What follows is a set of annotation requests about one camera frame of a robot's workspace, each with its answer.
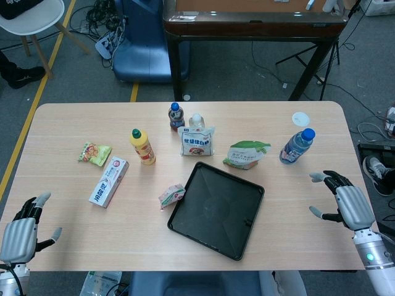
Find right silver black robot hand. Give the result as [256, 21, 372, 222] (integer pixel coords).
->
[309, 170, 378, 231]

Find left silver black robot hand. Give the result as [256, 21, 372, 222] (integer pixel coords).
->
[0, 191, 63, 264]

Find small pink white bag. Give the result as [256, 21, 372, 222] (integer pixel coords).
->
[158, 183, 186, 212]

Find green yellow snack packet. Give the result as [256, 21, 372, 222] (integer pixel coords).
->
[77, 141, 113, 168]

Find black square plastic tray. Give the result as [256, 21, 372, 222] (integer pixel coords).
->
[167, 161, 266, 262]

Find grey sneaker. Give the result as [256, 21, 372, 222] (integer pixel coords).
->
[362, 155, 395, 197]

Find blue sports drink bottle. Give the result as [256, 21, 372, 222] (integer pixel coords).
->
[279, 128, 317, 165]

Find pink white toothpaste box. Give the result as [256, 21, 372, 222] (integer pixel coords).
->
[88, 155, 130, 209]

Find green white corn starch bag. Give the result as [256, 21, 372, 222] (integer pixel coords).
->
[222, 140, 273, 171]

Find yellow bottle with green cap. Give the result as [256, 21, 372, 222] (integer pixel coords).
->
[129, 128, 157, 166]

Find black shoe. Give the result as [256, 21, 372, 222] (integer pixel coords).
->
[7, 65, 46, 89]

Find white castor sugar bag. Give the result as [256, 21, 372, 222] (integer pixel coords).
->
[178, 125, 216, 157]

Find clear bottle with white cap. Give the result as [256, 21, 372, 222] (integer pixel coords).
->
[188, 113, 206, 128]

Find dark cola bottle blue cap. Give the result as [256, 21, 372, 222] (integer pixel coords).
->
[168, 102, 186, 133]

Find white paper roll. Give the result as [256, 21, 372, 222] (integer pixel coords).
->
[323, 0, 343, 15]

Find dark wooden mahjong table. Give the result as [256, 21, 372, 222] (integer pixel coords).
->
[162, 0, 350, 102]

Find white power strip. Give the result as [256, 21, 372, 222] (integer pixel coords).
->
[94, 30, 119, 61]

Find white chair with wooden legs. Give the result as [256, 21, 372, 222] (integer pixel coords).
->
[0, 0, 92, 80]

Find blue machine base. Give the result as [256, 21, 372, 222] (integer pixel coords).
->
[112, 0, 191, 84]

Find black printed tote bag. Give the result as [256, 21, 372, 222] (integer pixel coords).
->
[0, 0, 46, 21]

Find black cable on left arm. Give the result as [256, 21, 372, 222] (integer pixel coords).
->
[5, 263, 25, 296]

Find black floor cable bundle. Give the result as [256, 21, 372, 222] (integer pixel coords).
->
[69, 0, 128, 43]

